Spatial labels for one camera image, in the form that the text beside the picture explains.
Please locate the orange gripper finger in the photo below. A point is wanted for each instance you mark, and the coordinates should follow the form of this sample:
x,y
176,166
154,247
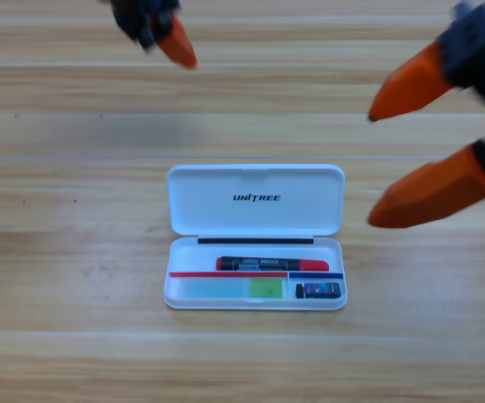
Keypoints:
x,y
431,193

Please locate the white Unitree pencil case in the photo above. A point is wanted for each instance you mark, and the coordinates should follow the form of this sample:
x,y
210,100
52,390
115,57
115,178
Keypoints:
x,y
255,210

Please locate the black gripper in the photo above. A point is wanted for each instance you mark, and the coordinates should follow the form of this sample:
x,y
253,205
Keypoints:
x,y
481,50
137,17

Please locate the red black marker pen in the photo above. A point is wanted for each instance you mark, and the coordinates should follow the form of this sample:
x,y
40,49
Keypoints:
x,y
267,264

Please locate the black eraser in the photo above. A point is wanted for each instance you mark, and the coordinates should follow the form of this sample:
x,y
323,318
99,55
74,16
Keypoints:
x,y
318,290

